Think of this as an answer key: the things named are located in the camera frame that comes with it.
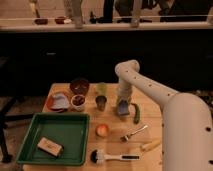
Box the wooden block in tray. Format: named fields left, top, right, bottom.
left=37, top=137, right=63, bottom=157

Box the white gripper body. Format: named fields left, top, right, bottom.
left=116, top=88, right=132, bottom=109

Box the dark bowl on counter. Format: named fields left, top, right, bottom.
left=34, top=18, right=48, bottom=25

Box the dish brush white handle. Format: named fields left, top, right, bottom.
left=90, top=150, right=140, bottom=164

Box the orange peach fruit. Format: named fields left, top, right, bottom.
left=96, top=124, right=109, bottom=137

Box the green plastic tray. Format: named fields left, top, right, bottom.
left=16, top=113, right=90, bottom=166

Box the silver fork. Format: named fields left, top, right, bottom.
left=120, top=125, right=148, bottom=142

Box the green translucent cup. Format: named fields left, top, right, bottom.
left=96, top=82, right=107, bottom=96

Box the dark red bowl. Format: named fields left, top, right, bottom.
left=70, top=78, right=90, bottom=95

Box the blue sponge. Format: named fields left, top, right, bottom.
left=117, top=101, right=129, bottom=116

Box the white cloth on plate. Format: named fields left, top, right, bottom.
left=52, top=93, right=70, bottom=109

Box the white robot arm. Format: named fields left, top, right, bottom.
left=115, top=60, right=213, bottom=171

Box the metal cup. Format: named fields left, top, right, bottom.
left=95, top=95, right=107, bottom=111

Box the green chili pepper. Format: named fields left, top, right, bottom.
left=131, top=103, right=140, bottom=124

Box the orange plate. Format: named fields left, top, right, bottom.
left=46, top=92, right=70, bottom=112

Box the white bowl with food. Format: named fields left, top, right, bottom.
left=71, top=94, right=85, bottom=111

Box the red bowl on counter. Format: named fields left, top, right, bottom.
left=55, top=17, right=66, bottom=24

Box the black chair frame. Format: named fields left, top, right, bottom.
left=0, top=96, right=33, bottom=163

